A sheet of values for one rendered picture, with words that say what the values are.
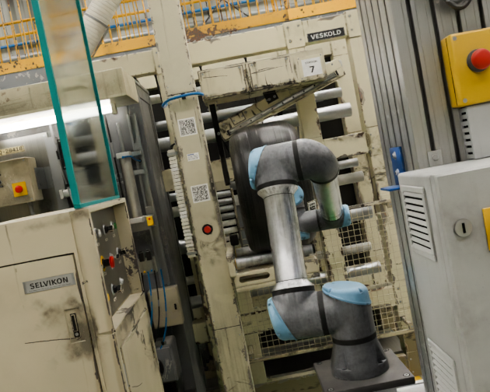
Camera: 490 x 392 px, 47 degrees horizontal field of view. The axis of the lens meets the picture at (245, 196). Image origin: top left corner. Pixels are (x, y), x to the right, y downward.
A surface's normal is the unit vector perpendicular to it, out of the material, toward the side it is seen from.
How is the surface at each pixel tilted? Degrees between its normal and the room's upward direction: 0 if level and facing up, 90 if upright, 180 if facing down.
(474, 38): 90
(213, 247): 90
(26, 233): 90
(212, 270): 90
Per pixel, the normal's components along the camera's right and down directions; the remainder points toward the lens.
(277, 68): 0.02, 0.05
